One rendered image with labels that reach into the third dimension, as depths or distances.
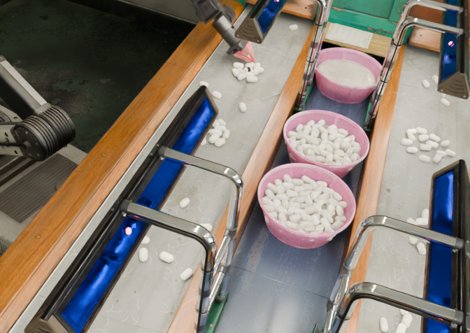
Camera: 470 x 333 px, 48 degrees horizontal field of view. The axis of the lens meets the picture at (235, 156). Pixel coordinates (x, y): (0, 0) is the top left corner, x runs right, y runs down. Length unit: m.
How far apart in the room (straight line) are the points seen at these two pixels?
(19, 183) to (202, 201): 0.70
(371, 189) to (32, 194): 1.06
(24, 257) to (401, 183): 1.04
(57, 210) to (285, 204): 0.59
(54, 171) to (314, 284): 0.97
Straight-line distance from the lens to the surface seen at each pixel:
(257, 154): 1.55
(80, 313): 0.84
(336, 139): 1.71
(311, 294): 1.37
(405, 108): 1.95
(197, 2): 1.93
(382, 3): 2.25
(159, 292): 1.25
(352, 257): 1.03
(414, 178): 1.67
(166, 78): 1.81
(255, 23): 1.48
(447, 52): 1.63
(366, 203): 1.50
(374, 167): 1.61
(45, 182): 1.87
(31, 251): 1.31
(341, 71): 2.05
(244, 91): 1.83
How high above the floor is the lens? 1.78
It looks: 42 degrees down
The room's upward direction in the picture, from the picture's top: 9 degrees clockwise
